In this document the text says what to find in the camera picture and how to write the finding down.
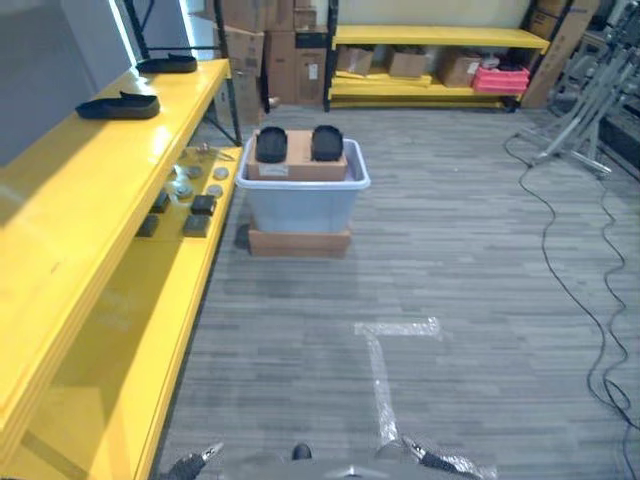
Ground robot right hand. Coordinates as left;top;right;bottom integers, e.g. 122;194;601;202
401;435;484;480

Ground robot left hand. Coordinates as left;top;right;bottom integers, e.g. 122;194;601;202
166;441;225;480

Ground flat brown cardboard box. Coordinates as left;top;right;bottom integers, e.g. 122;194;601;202
248;223;352;259

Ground yellow metal shelf rack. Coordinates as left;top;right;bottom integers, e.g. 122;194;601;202
0;0;246;480

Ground grey plastic storage box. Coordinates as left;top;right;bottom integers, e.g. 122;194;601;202
235;137;372;234

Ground brown cardboard box with label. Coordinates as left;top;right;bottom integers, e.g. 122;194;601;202
246;129;349;183

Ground open brown cardboard box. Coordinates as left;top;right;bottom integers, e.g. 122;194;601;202
336;46;375;77
385;46;430;79
435;51;482;89

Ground long yellow shelf rack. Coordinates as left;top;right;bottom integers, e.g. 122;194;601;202
322;0;552;113

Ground clear tape floor marking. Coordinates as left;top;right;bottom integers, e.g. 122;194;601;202
353;316;445;450

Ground black sole-shaped part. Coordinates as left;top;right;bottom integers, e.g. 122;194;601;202
255;126;290;164
135;52;199;75
311;124;344;163
74;90;162;121

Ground stacked brown cardboard carton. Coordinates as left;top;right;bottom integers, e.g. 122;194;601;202
219;0;295;32
263;30;297;106
294;30;330;107
221;25;266;77
230;73;265;127

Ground pink plastic crate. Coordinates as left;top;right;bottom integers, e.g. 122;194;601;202
472;65;531;95

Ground tall leaning cardboard carton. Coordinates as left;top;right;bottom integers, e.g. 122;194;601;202
521;0;600;109

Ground black floor cable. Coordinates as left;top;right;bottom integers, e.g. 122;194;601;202
502;133;640;429
597;175;640;480

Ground grey metal stand frame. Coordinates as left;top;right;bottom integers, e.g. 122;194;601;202
517;0;640;177

